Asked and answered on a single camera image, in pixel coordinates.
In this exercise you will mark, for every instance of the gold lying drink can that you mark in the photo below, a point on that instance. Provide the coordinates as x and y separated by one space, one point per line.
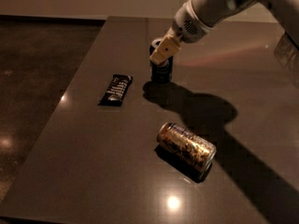
189 147

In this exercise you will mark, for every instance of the black rxbar chocolate bar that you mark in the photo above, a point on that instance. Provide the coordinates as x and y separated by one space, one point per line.
116 90

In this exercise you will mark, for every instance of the blue pepsi can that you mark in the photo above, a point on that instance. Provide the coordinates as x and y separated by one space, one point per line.
161 73

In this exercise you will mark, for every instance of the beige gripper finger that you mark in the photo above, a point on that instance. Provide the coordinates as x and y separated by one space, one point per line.
168 47

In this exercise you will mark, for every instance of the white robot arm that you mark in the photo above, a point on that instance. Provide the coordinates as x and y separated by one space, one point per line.
286 12

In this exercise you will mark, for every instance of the grey round gripper body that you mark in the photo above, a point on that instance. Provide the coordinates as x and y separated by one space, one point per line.
186 27

